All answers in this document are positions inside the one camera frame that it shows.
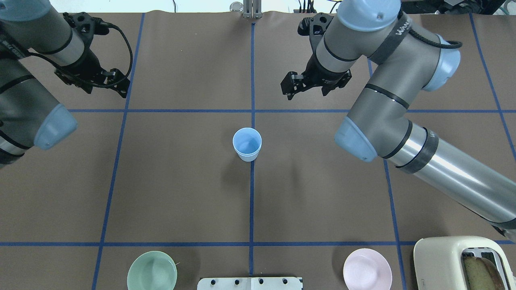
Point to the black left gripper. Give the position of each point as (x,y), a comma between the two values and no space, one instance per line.
(88,64)

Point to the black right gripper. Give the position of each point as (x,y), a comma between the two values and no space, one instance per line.
(323,73)

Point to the light blue cup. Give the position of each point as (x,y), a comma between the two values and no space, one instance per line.
(247,140)
(248,157)

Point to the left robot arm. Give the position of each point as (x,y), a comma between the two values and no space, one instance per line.
(30,114)

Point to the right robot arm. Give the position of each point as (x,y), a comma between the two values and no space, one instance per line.
(409,59)

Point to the brown table mat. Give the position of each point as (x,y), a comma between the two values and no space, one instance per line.
(158,171)

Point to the black device at back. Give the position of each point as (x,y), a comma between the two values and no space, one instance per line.
(451,7)

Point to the pink bowl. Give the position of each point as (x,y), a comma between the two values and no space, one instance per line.
(367,269)

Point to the green bowl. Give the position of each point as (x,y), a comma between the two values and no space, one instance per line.
(153,270)

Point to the cream toaster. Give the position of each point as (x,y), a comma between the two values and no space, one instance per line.
(438,261)

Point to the bread slice in toaster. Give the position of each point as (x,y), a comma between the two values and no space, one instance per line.
(482,274)

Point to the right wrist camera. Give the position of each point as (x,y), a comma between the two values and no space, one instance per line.
(314,26)

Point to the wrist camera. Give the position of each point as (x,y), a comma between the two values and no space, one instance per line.
(314,26)
(86,25)

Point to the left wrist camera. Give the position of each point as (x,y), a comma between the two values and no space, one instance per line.
(86,25)

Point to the grey metal clamp bracket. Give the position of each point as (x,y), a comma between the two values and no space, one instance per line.
(250,9)

